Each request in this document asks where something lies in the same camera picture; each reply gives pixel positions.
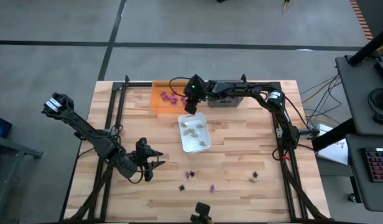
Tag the black diagonal metal bar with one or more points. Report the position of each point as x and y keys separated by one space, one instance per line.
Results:
x=329 y=137
x=368 y=48

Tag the grey desk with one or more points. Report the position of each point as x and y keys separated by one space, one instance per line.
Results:
x=354 y=174
x=356 y=93

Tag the black box with blue light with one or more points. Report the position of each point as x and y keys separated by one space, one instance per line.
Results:
x=3 y=124

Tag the grey metal frame bracket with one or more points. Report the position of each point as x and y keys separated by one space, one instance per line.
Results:
x=278 y=133

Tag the black caster wheel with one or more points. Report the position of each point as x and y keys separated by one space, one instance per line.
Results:
x=352 y=198

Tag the white paper sheet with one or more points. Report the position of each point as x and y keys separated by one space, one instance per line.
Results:
x=334 y=152

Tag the black camera device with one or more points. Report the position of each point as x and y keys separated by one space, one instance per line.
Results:
x=202 y=211

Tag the black headphones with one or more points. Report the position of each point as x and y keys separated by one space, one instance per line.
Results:
x=378 y=107

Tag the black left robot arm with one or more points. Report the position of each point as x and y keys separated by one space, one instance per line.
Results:
x=95 y=137

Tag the orange translucent plastic bin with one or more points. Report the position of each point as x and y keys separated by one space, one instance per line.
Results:
x=160 y=107

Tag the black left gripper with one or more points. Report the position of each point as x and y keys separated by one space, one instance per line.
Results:
x=145 y=158

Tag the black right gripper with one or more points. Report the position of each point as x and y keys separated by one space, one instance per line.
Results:
x=194 y=90

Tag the grey metal cart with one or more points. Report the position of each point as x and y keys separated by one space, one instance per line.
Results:
x=17 y=148

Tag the black backlit keyboard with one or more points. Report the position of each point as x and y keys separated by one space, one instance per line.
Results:
x=378 y=165

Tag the grey translucent plastic bin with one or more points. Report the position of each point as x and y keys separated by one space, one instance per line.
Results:
x=228 y=103

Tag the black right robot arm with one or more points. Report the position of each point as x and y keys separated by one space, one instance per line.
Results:
x=272 y=96

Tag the black aluminium table frame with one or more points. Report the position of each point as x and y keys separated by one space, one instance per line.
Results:
x=117 y=102

